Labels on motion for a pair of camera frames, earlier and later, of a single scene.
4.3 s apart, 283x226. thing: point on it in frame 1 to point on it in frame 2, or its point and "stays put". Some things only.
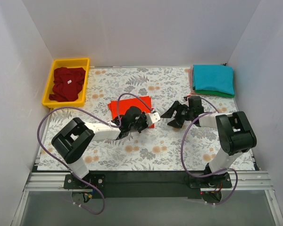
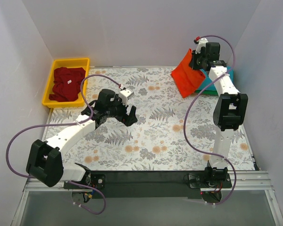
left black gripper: (143, 120) to (128, 115)
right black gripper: (179, 114) to (195, 62)
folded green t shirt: (213, 92) stays put
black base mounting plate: (146, 184) stays put
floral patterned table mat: (190, 147) stays put
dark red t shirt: (68, 83) stays put
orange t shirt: (124, 105) to (187, 79)
